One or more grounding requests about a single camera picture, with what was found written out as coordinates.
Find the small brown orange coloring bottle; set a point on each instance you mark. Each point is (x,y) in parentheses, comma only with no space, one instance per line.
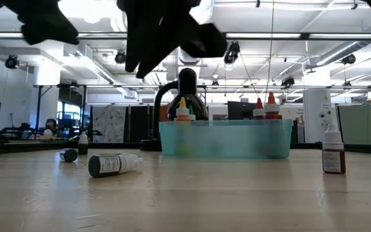
(333,161)

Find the black partition panel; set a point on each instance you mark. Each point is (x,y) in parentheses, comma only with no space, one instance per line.
(140,122)

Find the large red food coloring bottle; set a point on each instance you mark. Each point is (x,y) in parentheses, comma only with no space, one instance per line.
(259,112)

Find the green partition screen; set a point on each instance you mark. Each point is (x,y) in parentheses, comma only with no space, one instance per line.
(362,125)

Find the black computer monitor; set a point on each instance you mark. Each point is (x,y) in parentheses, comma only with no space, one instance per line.
(240,110)

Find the large yellow food coloring bottle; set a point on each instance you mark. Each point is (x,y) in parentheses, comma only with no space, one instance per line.
(182,112)

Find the black overhead rig camera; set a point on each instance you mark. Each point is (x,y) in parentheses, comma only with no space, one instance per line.
(232,53)

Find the speckled grey panel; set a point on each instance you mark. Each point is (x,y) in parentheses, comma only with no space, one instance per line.
(108,120)

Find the translucent teal plastic bin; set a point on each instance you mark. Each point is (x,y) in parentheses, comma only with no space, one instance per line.
(227,138)

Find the black ceiling spotlight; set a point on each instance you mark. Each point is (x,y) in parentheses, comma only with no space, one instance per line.
(288,81)
(120,57)
(349,59)
(11,62)

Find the large teal food coloring bottle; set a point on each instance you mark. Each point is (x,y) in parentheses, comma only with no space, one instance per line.
(192,116)

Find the black gooseneck desk lamp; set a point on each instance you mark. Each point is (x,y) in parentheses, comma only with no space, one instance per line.
(187,83)

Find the white pillar cabinet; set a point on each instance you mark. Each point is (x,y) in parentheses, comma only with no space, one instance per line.
(317,116)

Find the black overhead light bar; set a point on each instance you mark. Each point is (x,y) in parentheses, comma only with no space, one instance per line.
(304,36)

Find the person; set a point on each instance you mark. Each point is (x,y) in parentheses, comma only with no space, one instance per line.
(51,124)

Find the small black bottle white label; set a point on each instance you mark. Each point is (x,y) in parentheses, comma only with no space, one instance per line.
(108,165)

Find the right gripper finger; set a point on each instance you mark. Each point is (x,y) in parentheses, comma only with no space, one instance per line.
(134,42)
(159,48)

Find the small black food coloring bottle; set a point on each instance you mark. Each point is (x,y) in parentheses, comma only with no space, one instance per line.
(83,148)

